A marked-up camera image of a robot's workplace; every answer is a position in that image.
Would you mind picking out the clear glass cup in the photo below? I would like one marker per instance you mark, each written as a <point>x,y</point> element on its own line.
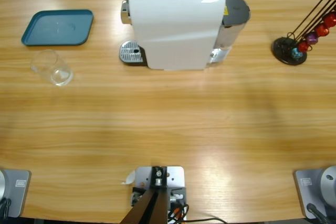
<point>52,66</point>

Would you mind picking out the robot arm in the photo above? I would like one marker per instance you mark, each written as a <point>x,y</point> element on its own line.
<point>328,182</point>
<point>15,192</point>

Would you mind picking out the white capsule coffee machine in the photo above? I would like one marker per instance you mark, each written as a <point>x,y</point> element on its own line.
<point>170,32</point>

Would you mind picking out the teal coffee capsule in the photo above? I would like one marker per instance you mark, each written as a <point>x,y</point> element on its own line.
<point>296,53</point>

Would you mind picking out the red coffee capsule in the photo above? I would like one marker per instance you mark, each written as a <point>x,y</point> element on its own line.
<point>322,30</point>
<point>304,47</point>
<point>330,19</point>

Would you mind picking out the purple coffee capsule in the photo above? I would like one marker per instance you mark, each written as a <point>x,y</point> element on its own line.
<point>312,38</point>

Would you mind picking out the drip tray with metal grate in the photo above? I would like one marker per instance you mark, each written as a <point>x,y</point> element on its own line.
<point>128,52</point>

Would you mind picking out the white tape piece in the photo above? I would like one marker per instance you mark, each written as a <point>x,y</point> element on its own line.
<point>130,178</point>

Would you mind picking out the water tank with grey lid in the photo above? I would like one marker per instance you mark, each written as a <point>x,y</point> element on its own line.
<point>236,9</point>

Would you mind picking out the black capsule holder with rods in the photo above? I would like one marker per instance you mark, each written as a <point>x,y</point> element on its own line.
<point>282,48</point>

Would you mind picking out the teal plastic tray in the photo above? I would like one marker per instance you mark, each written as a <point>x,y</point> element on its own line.
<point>57,27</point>

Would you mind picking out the white block with dark post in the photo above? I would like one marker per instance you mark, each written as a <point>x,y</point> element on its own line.
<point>173,176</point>

